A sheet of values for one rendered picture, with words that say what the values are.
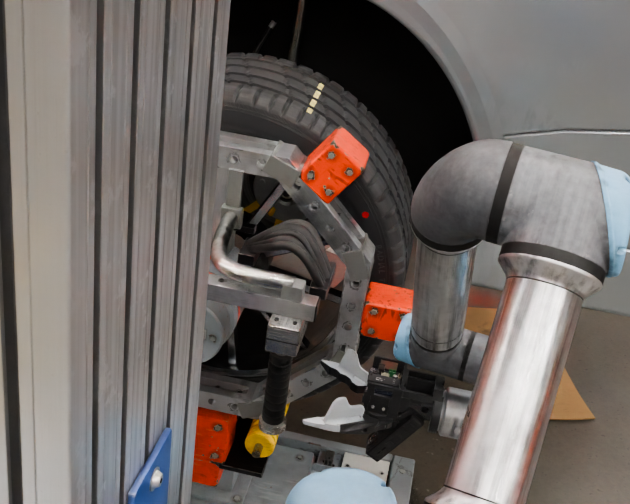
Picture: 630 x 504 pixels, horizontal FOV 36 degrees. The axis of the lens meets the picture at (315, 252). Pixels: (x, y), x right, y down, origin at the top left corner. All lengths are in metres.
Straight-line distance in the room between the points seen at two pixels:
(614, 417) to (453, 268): 1.93
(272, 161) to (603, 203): 0.65
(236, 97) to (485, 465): 0.84
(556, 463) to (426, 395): 1.41
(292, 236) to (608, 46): 0.70
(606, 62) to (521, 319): 0.88
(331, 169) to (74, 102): 1.11
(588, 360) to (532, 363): 2.27
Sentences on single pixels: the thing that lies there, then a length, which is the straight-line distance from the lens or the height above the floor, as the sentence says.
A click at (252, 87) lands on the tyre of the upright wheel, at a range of 1.65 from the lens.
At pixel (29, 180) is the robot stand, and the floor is 1.55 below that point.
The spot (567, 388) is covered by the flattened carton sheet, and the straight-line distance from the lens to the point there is 3.12.
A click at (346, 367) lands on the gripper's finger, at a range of 1.54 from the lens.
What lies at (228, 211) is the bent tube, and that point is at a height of 1.01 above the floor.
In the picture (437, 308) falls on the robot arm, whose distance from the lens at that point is 1.28.
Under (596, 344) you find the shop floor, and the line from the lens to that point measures 3.39.
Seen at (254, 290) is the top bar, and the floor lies 0.98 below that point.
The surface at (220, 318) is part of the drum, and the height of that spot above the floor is 0.88.
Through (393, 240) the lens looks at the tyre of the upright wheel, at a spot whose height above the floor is 0.97.
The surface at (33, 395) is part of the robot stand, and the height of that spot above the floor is 1.42.
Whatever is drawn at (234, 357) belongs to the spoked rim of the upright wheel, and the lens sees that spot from 1.89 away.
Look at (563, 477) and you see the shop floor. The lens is 2.80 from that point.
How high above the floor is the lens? 1.76
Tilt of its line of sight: 30 degrees down
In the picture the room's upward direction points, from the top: 8 degrees clockwise
